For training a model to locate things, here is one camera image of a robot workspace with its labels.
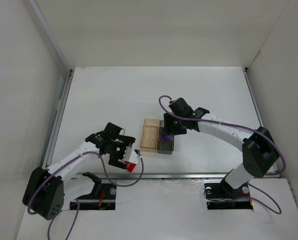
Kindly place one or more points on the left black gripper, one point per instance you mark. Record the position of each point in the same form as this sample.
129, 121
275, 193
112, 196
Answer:
119, 155

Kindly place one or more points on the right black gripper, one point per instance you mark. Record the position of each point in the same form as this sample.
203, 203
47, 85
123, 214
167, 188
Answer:
169, 127

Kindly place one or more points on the purple lego piece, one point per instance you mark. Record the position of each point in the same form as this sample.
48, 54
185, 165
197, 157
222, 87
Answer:
169, 138
163, 137

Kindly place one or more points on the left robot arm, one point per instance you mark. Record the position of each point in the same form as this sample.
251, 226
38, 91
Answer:
52, 189

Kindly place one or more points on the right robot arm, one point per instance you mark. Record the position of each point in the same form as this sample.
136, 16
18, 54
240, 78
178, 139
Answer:
259, 152

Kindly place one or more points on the grey transparent container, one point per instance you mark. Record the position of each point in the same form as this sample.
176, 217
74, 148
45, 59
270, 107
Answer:
164, 147

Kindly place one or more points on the orange transparent container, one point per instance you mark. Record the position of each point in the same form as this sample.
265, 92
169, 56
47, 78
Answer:
150, 135

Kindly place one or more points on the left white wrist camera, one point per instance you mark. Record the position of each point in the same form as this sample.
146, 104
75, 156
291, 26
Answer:
131, 155

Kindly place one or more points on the metal table rail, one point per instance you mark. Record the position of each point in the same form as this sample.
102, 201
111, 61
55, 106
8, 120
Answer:
165, 176

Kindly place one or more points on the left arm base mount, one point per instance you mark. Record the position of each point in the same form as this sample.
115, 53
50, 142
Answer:
89, 192

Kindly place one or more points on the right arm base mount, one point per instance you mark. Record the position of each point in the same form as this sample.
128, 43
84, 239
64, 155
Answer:
221, 196

